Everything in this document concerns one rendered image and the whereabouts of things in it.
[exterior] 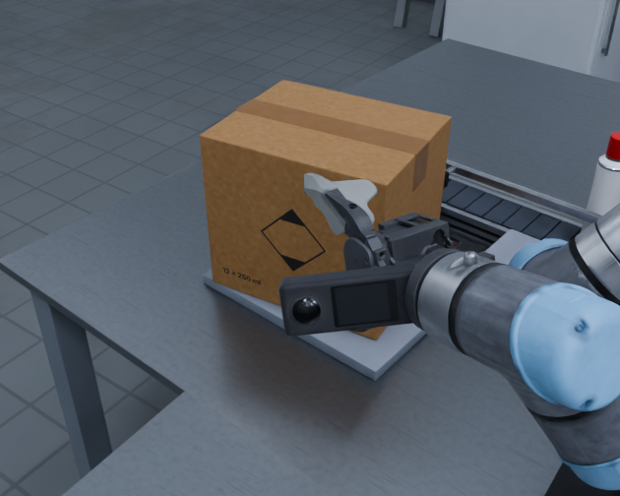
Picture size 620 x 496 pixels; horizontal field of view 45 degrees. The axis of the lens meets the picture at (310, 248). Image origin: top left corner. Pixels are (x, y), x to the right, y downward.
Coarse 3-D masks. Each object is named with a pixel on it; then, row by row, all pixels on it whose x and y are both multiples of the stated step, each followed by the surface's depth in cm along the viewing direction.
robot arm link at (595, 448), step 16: (544, 416) 53; (576, 416) 52; (592, 416) 52; (608, 416) 52; (544, 432) 56; (560, 432) 54; (576, 432) 53; (592, 432) 53; (608, 432) 53; (560, 448) 56; (576, 448) 54; (592, 448) 54; (608, 448) 54; (576, 464) 56; (592, 464) 55; (608, 464) 55; (592, 480) 57; (608, 480) 56
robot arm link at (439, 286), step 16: (448, 256) 59; (464, 256) 57; (480, 256) 58; (432, 272) 58; (448, 272) 57; (464, 272) 56; (432, 288) 57; (448, 288) 56; (432, 304) 57; (448, 304) 55; (432, 320) 57; (448, 320) 61; (432, 336) 59; (448, 336) 56
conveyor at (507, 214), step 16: (448, 192) 143; (464, 192) 143; (480, 192) 143; (464, 208) 139; (480, 208) 139; (496, 208) 139; (512, 208) 139; (528, 208) 139; (512, 224) 134; (528, 224) 134; (544, 224) 134; (560, 224) 134
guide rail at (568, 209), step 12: (456, 168) 135; (468, 168) 134; (480, 180) 132; (492, 180) 131; (516, 192) 129; (528, 192) 127; (540, 204) 127; (552, 204) 125; (564, 204) 124; (576, 216) 123; (588, 216) 122; (600, 216) 121
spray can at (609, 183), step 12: (612, 144) 117; (600, 156) 121; (612, 156) 118; (600, 168) 120; (612, 168) 118; (600, 180) 120; (612, 180) 119; (600, 192) 121; (612, 192) 120; (588, 204) 125; (600, 204) 122; (612, 204) 121
